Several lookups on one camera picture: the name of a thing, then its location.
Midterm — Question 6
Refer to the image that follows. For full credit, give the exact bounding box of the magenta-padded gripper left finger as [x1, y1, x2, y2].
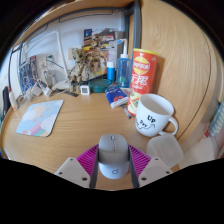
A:
[54, 146, 100, 190]

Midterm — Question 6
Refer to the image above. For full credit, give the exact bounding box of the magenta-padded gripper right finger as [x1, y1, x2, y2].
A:
[127, 144, 173, 189]

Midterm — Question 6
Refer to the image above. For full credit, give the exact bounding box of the grey and white computer mouse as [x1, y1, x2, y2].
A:
[97, 133, 130, 180]

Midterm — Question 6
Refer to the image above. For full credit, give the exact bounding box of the pastel cloud print mouse pad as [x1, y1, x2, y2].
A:
[15, 99, 64, 138]

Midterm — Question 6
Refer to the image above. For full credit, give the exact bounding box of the clear plastic box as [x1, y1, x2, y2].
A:
[145, 133, 184, 168]

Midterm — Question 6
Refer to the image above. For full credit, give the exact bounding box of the white printed mug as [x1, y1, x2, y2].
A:
[135, 93, 179, 138]

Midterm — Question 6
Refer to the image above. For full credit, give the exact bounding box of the dark pen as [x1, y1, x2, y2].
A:
[120, 103, 133, 120]

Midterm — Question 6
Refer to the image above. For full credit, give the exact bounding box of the black ruler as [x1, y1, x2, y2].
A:
[63, 89, 80, 98]

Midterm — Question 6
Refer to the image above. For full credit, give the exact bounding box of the blue tissue pack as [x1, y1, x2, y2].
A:
[104, 85, 130, 109]

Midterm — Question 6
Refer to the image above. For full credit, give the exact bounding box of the small white desk clock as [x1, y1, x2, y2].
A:
[79, 84, 91, 96]

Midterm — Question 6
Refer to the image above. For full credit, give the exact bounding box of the white desk lamp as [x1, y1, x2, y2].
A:
[19, 29, 72, 92]

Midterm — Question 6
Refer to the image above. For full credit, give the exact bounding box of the teal round lid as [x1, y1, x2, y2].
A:
[88, 78, 113, 94]

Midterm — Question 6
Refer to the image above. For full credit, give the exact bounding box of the white bottle with red cap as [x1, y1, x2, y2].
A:
[8, 89, 19, 112]

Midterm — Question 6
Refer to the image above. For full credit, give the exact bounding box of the red chips can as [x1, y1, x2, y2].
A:
[127, 48, 159, 117]

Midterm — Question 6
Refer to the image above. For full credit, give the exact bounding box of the blue spray bottle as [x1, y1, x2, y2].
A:
[115, 38, 133, 88]

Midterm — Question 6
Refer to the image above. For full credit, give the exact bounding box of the blue tube with white cap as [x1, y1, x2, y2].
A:
[106, 61, 116, 83]

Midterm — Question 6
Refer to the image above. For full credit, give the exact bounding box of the brown tree figure toy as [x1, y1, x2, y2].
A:
[68, 41, 109, 84]

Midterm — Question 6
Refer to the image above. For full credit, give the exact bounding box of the colourful figure box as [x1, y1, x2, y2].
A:
[83, 28, 124, 79]

